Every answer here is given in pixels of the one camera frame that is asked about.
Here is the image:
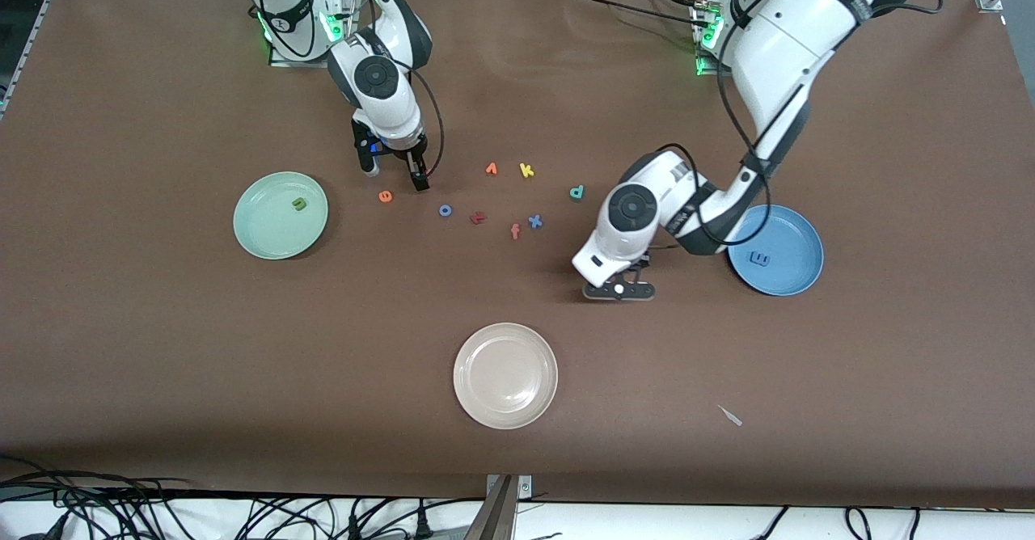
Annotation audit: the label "aluminium side rail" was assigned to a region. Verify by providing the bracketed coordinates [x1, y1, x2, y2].
[0, 0, 51, 120]

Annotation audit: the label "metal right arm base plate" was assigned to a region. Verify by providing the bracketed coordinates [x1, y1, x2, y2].
[269, 0, 357, 70]

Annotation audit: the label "small metal bracket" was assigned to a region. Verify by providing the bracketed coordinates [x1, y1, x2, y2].
[485, 474, 533, 499]

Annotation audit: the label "tangled black cables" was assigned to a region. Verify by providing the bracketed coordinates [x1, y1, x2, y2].
[0, 455, 199, 540]

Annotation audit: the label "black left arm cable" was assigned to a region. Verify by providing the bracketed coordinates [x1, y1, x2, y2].
[619, 0, 945, 248]

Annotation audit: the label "black left camera bracket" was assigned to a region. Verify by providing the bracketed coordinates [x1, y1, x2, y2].
[584, 278, 657, 303]

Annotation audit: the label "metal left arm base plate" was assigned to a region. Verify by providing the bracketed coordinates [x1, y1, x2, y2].
[694, 0, 733, 78]

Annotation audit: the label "beige plate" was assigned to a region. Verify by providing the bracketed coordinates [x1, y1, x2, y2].
[453, 323, 560, 430]

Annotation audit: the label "grey camera pole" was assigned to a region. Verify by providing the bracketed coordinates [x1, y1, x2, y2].
[465, 475, 518, 540]

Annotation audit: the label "green plate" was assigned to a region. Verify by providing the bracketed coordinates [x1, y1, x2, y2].
[233, 171, 330, 261]

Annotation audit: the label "black right camera bracket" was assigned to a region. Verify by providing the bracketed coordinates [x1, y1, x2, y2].
[351, 116, 385, 165]

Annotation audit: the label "blue plate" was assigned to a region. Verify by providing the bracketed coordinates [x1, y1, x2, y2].
[726, 205, 825, 297]

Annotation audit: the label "black camera bracket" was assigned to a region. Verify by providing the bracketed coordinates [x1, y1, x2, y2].
[584, 278, 657, 303]
[351, 116, 385, 165]

